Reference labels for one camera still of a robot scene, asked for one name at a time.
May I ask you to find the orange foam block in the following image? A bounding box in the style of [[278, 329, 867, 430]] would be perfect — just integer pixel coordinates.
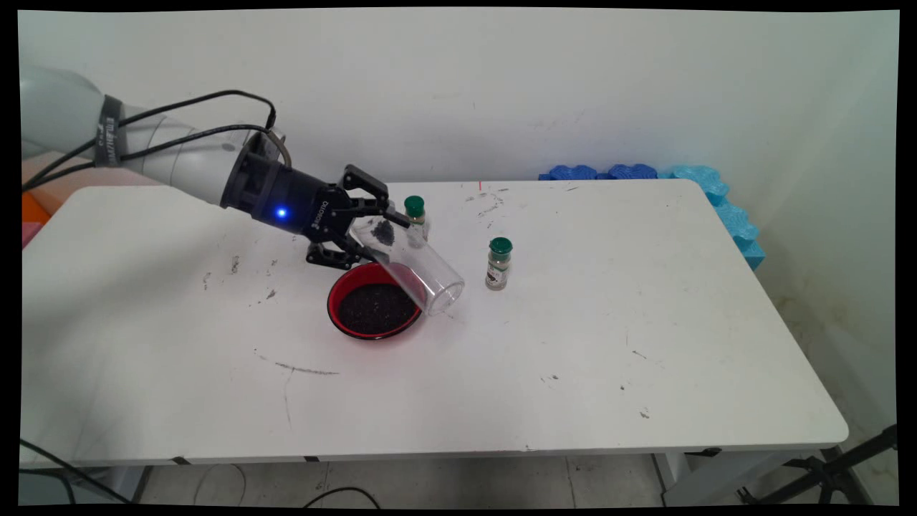
[[21, 192, 51, 224]]

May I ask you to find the white table leg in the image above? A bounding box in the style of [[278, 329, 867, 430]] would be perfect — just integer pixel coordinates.
[[653, 450, 825, 507], [107, 466, 154, 504]]

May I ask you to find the thin grey floor cable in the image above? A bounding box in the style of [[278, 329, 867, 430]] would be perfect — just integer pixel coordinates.
[[193, 464, 248, 506]]

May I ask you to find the clear plastic jar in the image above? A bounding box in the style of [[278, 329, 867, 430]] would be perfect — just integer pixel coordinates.
[[349, 209, 466, 317]]

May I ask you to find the black tripod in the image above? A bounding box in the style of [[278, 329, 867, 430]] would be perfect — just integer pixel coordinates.
[[738, 424, 898, 506]]

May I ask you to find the red bowl with black rim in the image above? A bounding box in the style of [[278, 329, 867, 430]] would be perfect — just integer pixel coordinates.
[[327, 261, 425, 340]]

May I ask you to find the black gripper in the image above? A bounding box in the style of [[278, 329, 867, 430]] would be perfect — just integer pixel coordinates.
[[220, 150, 413, 271]]

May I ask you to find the black velcro strap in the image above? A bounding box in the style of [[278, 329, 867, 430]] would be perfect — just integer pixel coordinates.
[[95, 95, 125, 168]]

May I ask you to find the green-capped spice bottle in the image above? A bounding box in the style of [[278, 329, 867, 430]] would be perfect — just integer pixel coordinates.
[[403, 196, 431, 249], [485, 237, 514, 292]]

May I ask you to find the light blue foam mat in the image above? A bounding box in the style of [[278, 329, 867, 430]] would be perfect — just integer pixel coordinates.
[[659, 166, 766, 271]]

